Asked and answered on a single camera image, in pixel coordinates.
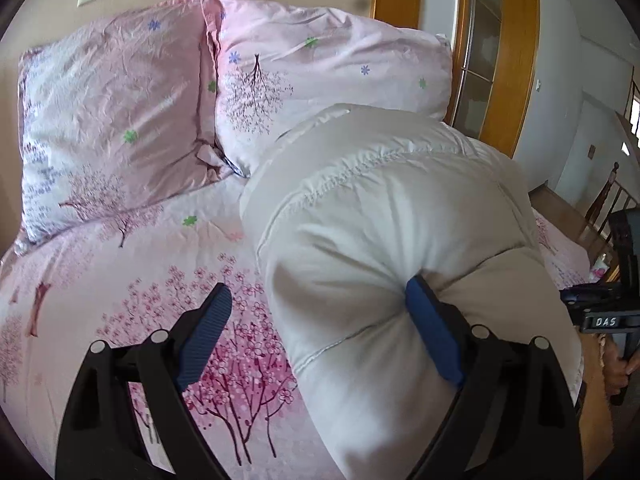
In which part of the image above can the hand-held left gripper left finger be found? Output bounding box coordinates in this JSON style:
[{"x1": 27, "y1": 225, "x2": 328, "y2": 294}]
[{"x1": 54, "y1": 282, "x2": 234, "y2": 480}]

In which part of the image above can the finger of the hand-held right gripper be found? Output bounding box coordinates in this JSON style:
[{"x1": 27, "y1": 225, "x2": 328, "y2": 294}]
[{"x1": 560, "y1": 284, "x2": 623, "y2": 311}]

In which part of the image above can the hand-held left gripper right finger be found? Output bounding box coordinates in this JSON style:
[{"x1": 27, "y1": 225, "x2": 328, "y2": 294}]
[{"x1": 405, "y1": 275, "x2": 585, "y2": 480}]

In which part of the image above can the beige puffer jacket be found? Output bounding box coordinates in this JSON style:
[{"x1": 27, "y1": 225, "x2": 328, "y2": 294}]
[{"x1": 239, "y1": 102, "x2": 586, "y2": 480}]

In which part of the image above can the person's right hand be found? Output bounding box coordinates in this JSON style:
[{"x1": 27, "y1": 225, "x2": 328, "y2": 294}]
[{"x1": 601, "y1": 341, "x2": 640, "y2": 398}]

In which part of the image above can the wooden stair railing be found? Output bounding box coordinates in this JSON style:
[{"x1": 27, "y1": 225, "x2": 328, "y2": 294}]
[{"x1": 575, "y1": 160, "x2": 640, "y2": 261}]

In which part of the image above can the pink floral bed sheet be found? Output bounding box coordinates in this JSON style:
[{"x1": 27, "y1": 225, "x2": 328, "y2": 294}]
[{"x1": 0, "y1": 175, "x2": 593, "y2": 480}]

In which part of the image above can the wooden framed glass door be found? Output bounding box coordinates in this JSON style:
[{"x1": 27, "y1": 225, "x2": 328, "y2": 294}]
[{"x1": 372, "y1": 0, "x2": 542, "y2": 158}]

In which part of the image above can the pink pillow with purple print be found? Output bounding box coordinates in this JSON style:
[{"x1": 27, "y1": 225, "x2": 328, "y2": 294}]
[{"x1": 17, "y1": 0, "x2": 236, "y2": 256}]

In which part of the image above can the pink pillow with tree print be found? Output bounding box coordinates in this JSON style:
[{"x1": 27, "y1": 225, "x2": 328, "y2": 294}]
[{"x1": 212, "y1": 0, "x2": 453, "y2": 178}]

